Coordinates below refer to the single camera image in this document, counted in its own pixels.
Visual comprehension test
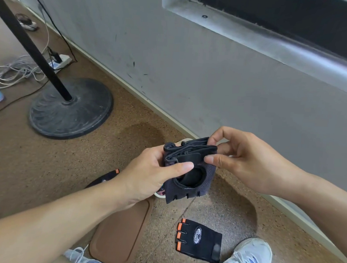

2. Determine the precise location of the person's left hand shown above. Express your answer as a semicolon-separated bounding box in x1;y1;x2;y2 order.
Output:
110;142;195;217

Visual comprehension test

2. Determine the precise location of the person's right hand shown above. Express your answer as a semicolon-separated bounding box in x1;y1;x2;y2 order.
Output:
201;125;312;201

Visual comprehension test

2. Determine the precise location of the dark grey mesh fingerless glove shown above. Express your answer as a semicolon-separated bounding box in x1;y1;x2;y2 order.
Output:
160;134;219;207

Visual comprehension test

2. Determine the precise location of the person's left forearm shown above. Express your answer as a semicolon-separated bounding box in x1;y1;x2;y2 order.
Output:
0;171;131;263

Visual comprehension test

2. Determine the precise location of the person's right forearm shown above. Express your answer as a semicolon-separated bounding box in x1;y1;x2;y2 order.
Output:
286;169;347;263

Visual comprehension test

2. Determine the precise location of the black orange-trimmed fingerless glove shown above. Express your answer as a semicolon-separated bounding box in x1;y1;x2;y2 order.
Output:
85;167;121;191
174;218;224;263

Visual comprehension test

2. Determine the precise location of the person's white right shoe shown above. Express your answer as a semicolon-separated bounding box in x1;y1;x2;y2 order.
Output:
206;235;274;263

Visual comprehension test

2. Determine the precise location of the person's white shoe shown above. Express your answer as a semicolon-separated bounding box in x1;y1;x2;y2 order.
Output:
206;235;274;263
62;244;109;263

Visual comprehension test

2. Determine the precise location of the black stand with round base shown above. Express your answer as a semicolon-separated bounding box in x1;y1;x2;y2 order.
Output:
0;0;120;143

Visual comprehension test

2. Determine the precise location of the person's white left shoe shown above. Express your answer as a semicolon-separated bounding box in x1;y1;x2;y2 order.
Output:
62;244;109;263

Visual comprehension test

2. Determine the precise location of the white power strip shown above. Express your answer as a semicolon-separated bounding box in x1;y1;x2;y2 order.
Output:
46;53;73;72

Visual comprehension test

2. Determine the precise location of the black plug adapter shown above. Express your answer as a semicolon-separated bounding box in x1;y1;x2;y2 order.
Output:
47;47;64;64

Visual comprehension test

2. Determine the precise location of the black and white slipper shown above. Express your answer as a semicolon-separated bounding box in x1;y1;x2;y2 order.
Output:
14;13;39;32

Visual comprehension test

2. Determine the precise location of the dark window frame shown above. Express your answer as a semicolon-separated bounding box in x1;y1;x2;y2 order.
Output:
182;0;347;67

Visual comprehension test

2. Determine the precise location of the thin black cable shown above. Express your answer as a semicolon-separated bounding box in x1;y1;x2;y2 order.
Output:
0;0;82;125

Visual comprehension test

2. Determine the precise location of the white cable bundle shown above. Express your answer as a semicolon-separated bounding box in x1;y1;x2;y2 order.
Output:
0;1;53;92

